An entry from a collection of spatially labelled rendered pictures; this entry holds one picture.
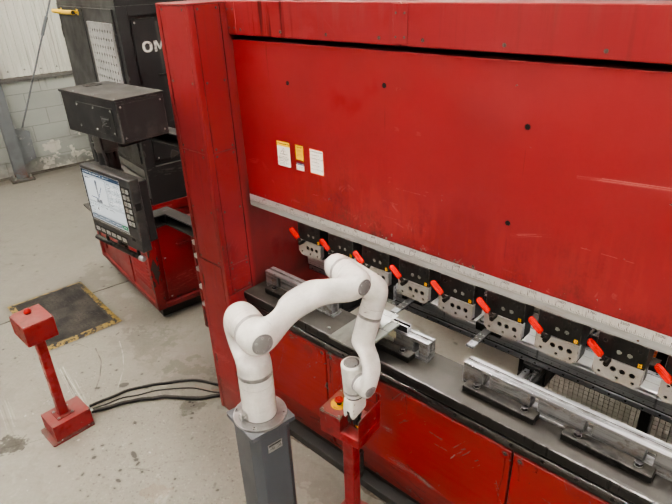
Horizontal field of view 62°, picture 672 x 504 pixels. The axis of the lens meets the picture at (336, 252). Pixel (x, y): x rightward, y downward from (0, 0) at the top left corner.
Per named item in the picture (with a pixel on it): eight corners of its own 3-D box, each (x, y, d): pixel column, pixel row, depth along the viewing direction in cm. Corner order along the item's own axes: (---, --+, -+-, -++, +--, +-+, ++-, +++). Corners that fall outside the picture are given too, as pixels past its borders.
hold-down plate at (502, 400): (461, 390, 225) (462, 384, 224) (468, 383, 229) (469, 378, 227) (532, 426, 207) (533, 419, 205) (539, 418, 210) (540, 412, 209)
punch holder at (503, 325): (482, 328, 211) (486, 290, 204) (494, 318, 217) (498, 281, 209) (520, 343, 202) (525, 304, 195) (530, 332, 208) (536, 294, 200)
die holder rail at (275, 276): (266, 285, 306) (265, 270, 302) (274, 281, 310) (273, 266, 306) (333, 318, 275) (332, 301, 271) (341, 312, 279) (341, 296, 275)
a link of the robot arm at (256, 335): (233, 343, 188) (252, 369, 176) (221, 316, 182) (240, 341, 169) (355, 276, 205) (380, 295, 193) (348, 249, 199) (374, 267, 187)
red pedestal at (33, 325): (40, 431, 336) (-3, 314, 298) (80, 409, 352) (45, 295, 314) (54, 447, 323) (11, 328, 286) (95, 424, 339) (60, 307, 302)
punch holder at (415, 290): (397, 293, 236) (398, 258, 229) (409, 285, 242) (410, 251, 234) (427, 305, 227) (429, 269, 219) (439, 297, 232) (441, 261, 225)
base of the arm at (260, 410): (251, 442, 188) (245, 399, 179) (223, 411, 201) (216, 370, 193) (297, 415, 198) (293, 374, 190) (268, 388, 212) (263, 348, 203)
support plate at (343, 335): (328, 337, 241) (328, 335, 241) (367, 311, 258) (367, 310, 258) (360, 354, 230) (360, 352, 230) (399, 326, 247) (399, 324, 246)
